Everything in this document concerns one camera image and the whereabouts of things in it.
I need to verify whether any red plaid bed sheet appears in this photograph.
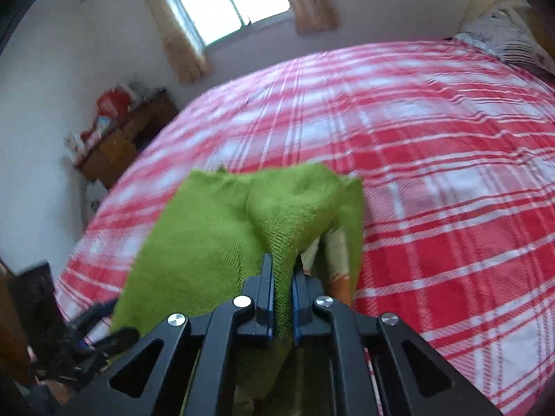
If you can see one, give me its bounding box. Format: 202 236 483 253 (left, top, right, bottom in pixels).
57 41 554 415

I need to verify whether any wooden desk with drawers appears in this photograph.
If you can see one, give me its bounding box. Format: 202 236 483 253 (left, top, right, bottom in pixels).
74 88 179 190

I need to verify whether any red gift bag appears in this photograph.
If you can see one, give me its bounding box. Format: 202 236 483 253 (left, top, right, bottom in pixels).
96 86 133 119

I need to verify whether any green knit sweater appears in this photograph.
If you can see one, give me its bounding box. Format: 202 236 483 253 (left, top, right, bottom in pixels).
112 163 365 399

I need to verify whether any striped pillow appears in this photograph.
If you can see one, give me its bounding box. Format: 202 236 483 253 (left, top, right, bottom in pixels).
454 9 554 74

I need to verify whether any left beige curtain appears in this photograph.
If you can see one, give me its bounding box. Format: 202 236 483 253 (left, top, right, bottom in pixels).
144 0 213 84

